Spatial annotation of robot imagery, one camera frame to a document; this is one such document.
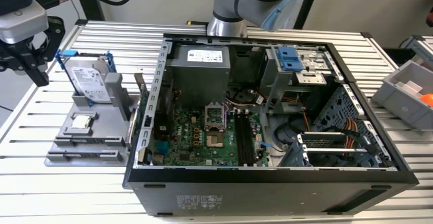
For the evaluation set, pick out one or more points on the black post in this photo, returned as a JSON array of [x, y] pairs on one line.
[[310, 1], [91, 8]]

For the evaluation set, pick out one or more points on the orange ball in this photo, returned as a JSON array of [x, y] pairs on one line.
[[426, 99]]

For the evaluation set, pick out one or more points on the silver CPU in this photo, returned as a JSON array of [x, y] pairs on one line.
[[80, 121]]

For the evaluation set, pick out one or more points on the dark red object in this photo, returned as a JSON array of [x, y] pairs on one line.
[[429, 18]]

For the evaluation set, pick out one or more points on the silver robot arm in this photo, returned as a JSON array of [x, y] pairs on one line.
[[230, 1]]

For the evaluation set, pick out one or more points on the grey parts rack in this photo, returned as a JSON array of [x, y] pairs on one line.
[[101, 122]]

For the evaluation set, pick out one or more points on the CPU socket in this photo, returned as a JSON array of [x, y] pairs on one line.
[[215, 140]]

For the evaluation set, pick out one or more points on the black PC case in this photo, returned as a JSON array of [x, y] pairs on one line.
[[270, 193]]

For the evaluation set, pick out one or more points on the dark RAM stick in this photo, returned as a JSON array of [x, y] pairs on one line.
[[87, 140], [84, 155]]

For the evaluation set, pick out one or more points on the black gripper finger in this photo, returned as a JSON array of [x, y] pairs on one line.
[[55, 36], [16, 63]]

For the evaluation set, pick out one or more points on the black bar yellow tip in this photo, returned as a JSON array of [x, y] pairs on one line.
[[198, 22]]

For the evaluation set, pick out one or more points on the black round fan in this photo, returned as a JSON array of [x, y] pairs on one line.
[[243, 96]]

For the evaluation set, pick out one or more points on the grey power supply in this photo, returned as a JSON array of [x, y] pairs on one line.
[[199, 82]]

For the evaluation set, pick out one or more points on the grey crate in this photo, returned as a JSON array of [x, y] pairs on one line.
[[422, 44]]

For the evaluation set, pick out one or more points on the grey plastic bin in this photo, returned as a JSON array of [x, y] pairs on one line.
[[398, 107]]

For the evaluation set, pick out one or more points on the white block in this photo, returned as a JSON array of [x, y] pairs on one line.
[[409, 87]]

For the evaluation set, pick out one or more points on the green motherboard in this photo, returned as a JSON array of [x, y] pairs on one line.
[[188, 155]]

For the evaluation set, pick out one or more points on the grey metal drive cage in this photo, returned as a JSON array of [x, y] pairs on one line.
[[275, 87]]

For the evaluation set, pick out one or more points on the hard disk in blue carrier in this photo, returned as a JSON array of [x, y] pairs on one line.
[[87, 79]]

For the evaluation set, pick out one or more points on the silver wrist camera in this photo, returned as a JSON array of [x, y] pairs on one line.
[[23, 21]]

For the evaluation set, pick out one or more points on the metal disk bay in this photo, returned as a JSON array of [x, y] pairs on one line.
[[334, 149]]

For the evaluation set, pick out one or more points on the blue drive latch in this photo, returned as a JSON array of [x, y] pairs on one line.
[[287, 56]]

